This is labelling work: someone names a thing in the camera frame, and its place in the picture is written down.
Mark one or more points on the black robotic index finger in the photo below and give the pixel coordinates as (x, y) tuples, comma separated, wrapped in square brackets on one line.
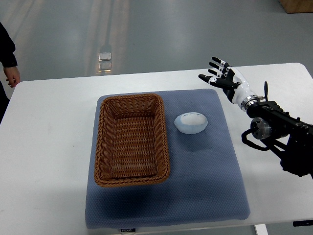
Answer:
[(218, 74)]

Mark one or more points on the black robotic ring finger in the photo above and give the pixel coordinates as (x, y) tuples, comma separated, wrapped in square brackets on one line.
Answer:
[(219, 63)]

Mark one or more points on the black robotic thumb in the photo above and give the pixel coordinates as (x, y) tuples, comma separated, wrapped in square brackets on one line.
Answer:
[(218, 82)]

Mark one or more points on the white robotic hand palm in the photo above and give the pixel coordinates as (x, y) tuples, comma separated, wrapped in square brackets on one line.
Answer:
[(242, 95)]

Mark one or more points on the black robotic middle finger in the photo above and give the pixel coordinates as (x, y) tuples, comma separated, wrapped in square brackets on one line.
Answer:
[(222, 68)]

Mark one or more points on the blue plush toy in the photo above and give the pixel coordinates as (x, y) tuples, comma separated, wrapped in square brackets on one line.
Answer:
[(191, 123)]

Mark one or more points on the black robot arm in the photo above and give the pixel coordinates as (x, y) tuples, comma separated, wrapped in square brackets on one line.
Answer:
[(271, 128)]

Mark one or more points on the brown wicker basket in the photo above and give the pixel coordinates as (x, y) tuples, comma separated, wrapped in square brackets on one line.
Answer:
[(131, 146)]

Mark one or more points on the bystander's hand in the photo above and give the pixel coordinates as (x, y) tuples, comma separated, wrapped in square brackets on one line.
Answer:
[(12, 76)]

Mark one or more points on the wooden box corner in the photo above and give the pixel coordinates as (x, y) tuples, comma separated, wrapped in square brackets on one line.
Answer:
[(297, 6)]

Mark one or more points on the blue quilted cushion mat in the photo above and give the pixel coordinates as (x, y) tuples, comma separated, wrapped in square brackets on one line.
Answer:
[(205, 182)]

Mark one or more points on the metal floor socket plates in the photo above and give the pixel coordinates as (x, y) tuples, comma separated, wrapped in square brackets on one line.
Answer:
[(105, 62)]

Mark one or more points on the bystander's black sleeve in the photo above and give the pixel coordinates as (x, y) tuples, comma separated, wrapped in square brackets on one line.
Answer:
[(7, 49)]

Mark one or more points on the black table bracket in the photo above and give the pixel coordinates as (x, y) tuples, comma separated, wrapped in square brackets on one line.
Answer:
[(303, 223)]

